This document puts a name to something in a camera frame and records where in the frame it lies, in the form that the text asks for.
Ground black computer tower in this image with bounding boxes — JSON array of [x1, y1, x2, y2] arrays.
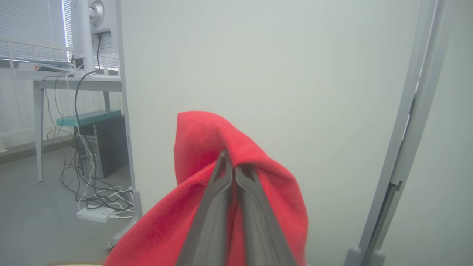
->
[[77, 116, 130, 179]]

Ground white metal desk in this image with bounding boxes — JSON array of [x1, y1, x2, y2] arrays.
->
[[14, 70, 122, 183]]

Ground white monitor stand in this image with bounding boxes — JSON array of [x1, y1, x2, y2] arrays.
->
[[71, 0, 120, 76]]

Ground white metal railing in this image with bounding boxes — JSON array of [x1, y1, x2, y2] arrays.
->
[[0, 37, 120, 74]]

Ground red Bulls 23 jersey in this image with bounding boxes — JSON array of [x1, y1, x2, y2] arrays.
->
[[103, 111, 309, 266]]

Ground white partition screen grey frame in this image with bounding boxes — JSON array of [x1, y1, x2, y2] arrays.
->
[[116, 0, 438, 266], [364, 0, 473, 266]]

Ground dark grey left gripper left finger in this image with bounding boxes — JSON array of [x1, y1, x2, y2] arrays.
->
[[176, 149, 234, 266]]

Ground flat teal box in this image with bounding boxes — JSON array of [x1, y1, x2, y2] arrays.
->
[[56, 109, 122, 127]]

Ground white power strip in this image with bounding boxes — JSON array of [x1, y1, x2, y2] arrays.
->
[[76, 206, 111, 223]]

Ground black monitor power cable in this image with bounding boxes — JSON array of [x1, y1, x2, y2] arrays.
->
[[74, 34, 102, 148]]

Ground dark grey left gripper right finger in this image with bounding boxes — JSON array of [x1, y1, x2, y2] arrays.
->
[[235, 164, 298, 266]]

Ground white window blinds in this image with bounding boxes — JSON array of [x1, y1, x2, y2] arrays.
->
[[0, 0, 72, 61]]

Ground tangle of black white cables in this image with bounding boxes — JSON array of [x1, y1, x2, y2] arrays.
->
[[42, 74, 134, 220]]

